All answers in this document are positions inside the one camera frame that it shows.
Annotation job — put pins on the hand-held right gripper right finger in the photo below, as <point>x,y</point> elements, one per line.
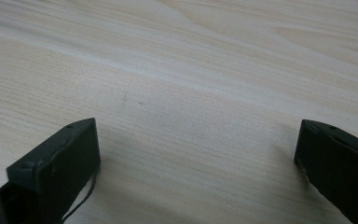
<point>338,165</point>

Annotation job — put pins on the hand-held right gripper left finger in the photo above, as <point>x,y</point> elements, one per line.
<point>62,165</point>

